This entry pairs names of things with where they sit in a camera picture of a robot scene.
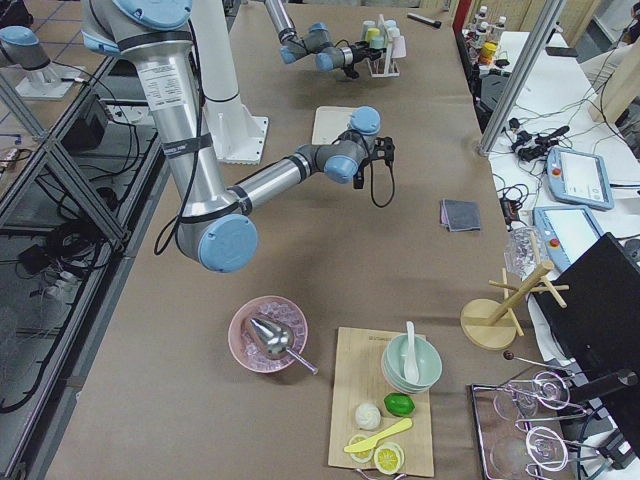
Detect grey folded cloth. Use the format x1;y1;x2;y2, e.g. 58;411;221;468
440;199;482;232

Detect black wire glass rack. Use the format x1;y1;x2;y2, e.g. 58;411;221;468
468;351;631;480

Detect white wire cup rack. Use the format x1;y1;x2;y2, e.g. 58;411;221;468
367;14;400;78

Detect cream rabbit tray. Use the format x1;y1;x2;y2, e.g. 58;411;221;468
311;106;380;145

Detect yellow plastic knife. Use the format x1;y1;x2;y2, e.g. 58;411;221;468
343;418;413;454

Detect white steamed bun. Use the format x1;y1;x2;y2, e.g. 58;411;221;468
354;402;381;431

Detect blue teach pendant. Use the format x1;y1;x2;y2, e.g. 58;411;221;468
546;146;614;211
533;205;604;273

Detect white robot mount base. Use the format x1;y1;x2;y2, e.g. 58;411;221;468
191;0;269;165

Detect green plastic cup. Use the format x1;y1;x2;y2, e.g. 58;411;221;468
369;35;385;50

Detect grey plastic cup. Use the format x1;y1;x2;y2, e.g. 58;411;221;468
361;20;375;39

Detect pink bowl with ice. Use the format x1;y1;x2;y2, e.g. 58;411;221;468
228;295;308;373

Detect pink plastic cup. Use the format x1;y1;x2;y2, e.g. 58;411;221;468
389;35;406;60

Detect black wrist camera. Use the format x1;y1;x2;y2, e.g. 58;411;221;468
342;65;359;79
374;137;395;168

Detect lemon slice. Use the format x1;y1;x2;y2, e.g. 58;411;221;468
347;433;376;465
373;442;405;475

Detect yellow plastic cup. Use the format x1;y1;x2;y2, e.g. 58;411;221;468
365;27;380;42

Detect wooden mug tree stand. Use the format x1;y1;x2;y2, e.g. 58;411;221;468
460;254;569;351

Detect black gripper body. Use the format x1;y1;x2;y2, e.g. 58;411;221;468
354;153;371;181
346;43;367;65

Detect white ceramic spoon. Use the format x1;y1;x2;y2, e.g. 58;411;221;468
403;321;420;384

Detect green lime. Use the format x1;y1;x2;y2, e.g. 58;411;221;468
383;392;415;417

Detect black monitor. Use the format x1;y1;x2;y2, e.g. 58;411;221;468
534;233;639;379

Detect clear plastic cup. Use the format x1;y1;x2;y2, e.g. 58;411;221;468
504;227;547;279

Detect wooden cutting board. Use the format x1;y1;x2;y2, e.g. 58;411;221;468
328;327;435;477

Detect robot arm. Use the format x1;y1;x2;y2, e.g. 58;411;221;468
265;0;385;78
81;0;380;273

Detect aluminium frame post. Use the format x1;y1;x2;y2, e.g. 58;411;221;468
478;0;566;157

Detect metal ice scoop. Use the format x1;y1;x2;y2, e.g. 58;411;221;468
244;315;318;375

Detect stacked green bowls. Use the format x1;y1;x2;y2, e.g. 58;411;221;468
381;334;444;396

